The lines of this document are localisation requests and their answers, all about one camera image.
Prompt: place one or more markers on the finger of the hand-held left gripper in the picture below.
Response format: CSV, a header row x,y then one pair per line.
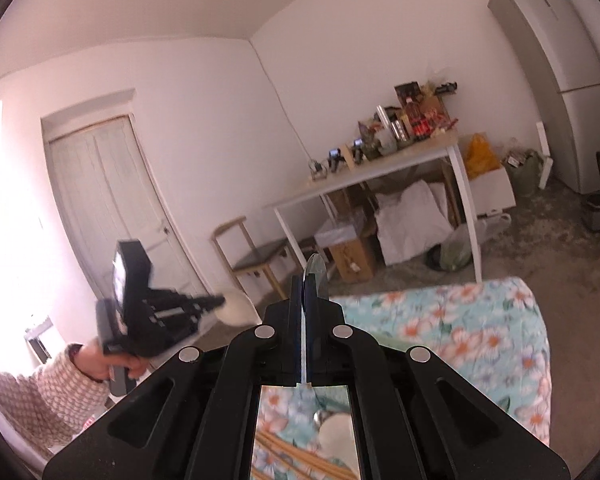
x,y
180,319
190,301

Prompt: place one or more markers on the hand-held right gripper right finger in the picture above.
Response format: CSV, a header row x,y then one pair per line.
x,y
330,320

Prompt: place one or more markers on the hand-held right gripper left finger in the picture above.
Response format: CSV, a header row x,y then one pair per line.
x,y
285,320

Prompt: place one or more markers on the white bowl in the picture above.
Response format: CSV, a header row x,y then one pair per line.
x,y
236,311

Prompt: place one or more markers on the metal spoon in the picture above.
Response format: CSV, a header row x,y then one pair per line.
x,y
314,272

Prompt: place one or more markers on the wooden chopstick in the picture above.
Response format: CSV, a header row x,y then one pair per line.
x,y
280,447
300,460
275,465

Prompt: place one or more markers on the person's left forearm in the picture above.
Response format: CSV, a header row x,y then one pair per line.
x,y
30,395

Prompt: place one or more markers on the person's left hand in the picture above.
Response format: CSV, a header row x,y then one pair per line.
x,y
92,362

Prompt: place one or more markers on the cardboard box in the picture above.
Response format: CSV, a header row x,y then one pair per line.
x,y
352,257

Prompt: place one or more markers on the wooden chair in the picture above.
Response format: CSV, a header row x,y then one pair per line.
x,y
260,252

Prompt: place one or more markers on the white wooden door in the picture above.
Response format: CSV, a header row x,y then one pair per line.
x,y
110,200

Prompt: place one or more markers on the plastic-wrapped box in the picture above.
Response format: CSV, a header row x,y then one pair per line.
x,y
337,232

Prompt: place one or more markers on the white sack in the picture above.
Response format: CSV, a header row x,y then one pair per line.
x,y
410,225

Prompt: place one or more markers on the floral tablecloth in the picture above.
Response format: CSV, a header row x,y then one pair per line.
x,y
455,330

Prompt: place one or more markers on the green hat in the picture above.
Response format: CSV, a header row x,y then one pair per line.
x,y
452,257

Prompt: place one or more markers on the metal canister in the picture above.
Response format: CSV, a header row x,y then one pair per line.
x,y
390,122

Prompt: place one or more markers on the white box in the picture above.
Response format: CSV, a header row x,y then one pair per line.
x,y
495,192

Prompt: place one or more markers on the yellow plastic bag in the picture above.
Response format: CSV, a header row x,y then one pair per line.
x,y
480,155

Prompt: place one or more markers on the stack of red boxes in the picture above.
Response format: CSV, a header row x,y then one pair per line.
x,y
427,117

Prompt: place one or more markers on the brown box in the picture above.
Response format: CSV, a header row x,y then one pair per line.
x,y
409,92

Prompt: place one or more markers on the green bag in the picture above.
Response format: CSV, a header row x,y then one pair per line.
x,y
525,175

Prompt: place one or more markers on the black device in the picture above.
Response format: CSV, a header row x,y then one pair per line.
x,y
447,87

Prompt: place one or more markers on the white panel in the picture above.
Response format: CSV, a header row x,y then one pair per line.
x,y
542,145

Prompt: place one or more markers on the metal trash can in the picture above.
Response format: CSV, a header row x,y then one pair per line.
x,y
597,212

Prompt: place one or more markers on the silver refrigerator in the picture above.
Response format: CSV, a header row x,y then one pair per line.
x,y
555,60

